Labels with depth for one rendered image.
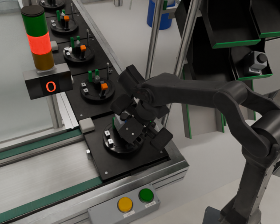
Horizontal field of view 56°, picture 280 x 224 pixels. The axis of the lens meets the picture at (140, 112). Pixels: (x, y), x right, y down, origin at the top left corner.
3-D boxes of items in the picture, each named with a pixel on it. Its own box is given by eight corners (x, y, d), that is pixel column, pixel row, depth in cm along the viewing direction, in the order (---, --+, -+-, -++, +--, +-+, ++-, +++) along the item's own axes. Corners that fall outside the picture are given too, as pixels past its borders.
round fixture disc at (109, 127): (149, 148, 91) (150, 144, 89) (111, 162, 86) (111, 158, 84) (132, 118, 98) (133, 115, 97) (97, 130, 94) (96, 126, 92)
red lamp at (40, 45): (53, 52, 66) (50, 35, 62) (33, 56, 64) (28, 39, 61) (49, 41, 69) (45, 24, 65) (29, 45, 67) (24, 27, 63)
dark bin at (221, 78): (234, 88, 82) (247, 78, 75) (196, 94, 79) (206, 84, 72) (209, 11, 89) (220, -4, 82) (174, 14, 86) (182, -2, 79)
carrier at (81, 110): (136, 106, 105) (139, 83, 96) (78, 124, 97) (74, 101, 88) (114, 70, 119) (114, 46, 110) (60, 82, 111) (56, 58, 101)
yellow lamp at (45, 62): (56, 68, 70) (53, 52, 66) (37, 72, 68) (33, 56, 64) (51, 57, 73) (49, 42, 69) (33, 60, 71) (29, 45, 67)
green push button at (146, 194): (154, 200, 80) (155, 197, 79) (142, 205, 79) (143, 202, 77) (148, 189, 83) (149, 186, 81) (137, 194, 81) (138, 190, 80)
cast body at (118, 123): (133, 134, 87) (134, 121, 82) (121, 138, 85) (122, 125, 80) (123, 116, 92) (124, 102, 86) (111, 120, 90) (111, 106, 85)
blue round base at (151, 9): (175, 27, 165) (180, 4, 153) (153, 32, 159) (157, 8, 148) (163, 15, 173) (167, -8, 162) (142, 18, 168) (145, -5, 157)
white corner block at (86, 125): (95, 132, 95) (94, 126, 92) (83, 136, 94) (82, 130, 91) (91, 123, 98) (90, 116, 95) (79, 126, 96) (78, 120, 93)
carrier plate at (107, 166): (168, 158, 91) (169, 154, 89) (102, 183, 83) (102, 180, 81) (138, 109, 105) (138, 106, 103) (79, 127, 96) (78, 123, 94)
